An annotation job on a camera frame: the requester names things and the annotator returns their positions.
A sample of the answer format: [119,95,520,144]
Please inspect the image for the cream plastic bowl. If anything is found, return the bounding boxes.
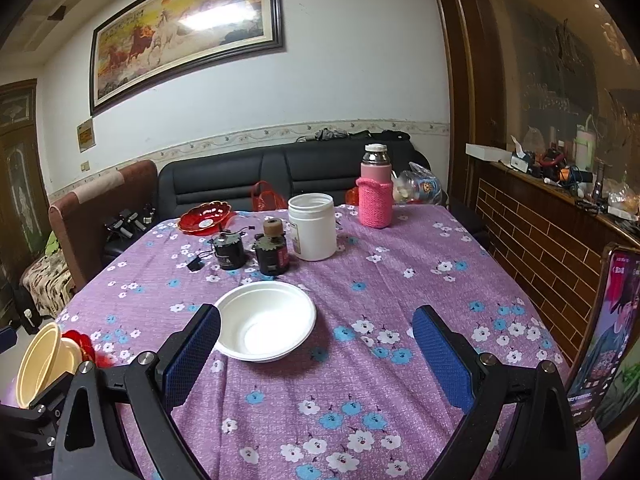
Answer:
[15,322,82,408]

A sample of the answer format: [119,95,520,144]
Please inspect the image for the white foam bowl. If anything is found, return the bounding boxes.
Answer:
[215,281,317,363]

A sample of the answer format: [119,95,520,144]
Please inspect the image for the red plate at table edge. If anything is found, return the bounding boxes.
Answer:
[62,330,117,368]

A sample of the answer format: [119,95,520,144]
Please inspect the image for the small black adapter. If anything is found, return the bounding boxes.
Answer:
[186,256,204,272]

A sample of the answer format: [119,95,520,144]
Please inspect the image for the brick pattern counter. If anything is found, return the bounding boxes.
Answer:
[472,162,639,363]

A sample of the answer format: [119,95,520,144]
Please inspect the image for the wooden glass door cabinet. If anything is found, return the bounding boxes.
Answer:
[1,79,51,326]

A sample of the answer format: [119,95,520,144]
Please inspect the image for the purple floral tablecloth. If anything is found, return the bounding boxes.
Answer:
[0,202,610,480]

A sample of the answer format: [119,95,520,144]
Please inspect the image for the brown armchair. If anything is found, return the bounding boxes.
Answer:
[49,160,157,289]

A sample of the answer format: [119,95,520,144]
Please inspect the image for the red scalloped glass plate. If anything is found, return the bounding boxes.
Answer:
[178,200,233,236]

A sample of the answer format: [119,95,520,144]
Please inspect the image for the black jar with cork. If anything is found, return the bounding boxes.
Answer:
[253,218,290,276]

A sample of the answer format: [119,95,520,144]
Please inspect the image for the black leather sofa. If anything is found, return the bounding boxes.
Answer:
[101,131,432,261]

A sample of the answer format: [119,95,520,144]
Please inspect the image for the red plastic bag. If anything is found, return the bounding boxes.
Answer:
[250,180,288,212]

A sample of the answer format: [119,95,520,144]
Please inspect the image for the white plastic jar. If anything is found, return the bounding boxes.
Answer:
[288,193,337,261]

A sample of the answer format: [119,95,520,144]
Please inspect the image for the clear snack bag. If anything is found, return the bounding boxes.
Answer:
[392,162,447,205]

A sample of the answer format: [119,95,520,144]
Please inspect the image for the white box on counter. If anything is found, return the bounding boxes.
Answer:
[465,143,512,164]

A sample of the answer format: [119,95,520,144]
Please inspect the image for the pink sleeved thermos bottle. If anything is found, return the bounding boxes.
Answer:
[356,143,394,229]

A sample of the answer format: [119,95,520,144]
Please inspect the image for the framed horse painting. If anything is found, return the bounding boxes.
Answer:
[89,0,284,114]

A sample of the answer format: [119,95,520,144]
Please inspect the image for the black jar with wires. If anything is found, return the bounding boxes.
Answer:
[212,231,247,271]

